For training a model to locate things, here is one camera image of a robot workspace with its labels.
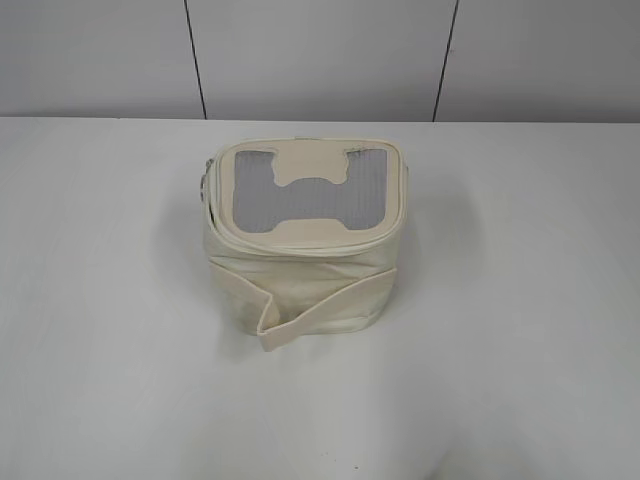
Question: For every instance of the cream fabric zipper bag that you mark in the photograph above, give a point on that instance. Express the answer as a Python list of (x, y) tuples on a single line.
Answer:
[(303, 234)]

